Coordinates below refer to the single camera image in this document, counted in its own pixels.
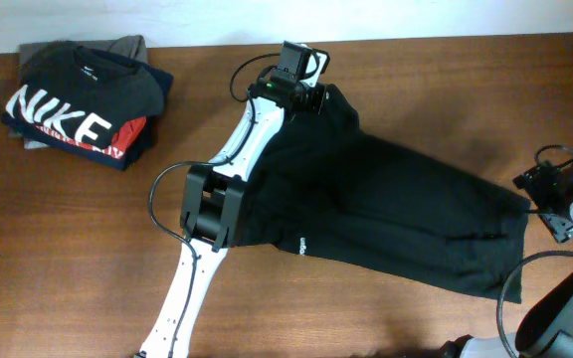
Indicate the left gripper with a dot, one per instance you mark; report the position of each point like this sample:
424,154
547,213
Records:
315,103

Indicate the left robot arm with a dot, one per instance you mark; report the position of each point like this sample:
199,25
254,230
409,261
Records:
214,192

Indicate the navy folded shirt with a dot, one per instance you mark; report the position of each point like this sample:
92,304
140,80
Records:
90,103

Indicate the black t-shirt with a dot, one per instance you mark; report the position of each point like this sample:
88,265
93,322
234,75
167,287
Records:
324,188

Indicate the red folded shirt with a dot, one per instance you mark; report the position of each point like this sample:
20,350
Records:
120,142

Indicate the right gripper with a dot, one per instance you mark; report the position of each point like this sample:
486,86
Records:
534,181

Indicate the black Nike folded shirt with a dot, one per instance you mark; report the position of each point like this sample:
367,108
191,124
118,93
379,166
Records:
87,99

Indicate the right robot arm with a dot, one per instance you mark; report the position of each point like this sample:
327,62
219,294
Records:
546,330

